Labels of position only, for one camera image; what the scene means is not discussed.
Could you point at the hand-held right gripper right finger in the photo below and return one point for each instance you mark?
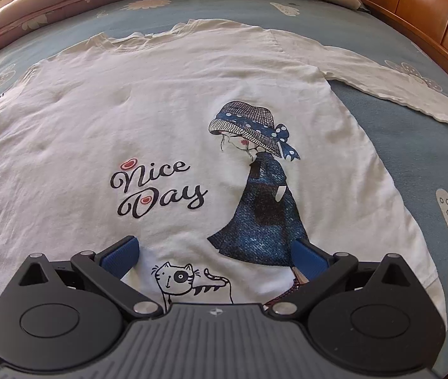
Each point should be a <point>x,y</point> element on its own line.
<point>307,258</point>

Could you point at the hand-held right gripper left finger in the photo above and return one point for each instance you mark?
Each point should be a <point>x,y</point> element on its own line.
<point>123,258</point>

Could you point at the white long-sleeved printed shirt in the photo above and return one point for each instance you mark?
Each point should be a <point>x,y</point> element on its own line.
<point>129,118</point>

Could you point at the blue patterned bed sheet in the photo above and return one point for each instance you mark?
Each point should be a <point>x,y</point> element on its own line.
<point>417,134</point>

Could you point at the wooden bed frame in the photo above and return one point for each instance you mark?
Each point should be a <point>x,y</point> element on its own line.
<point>425,4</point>

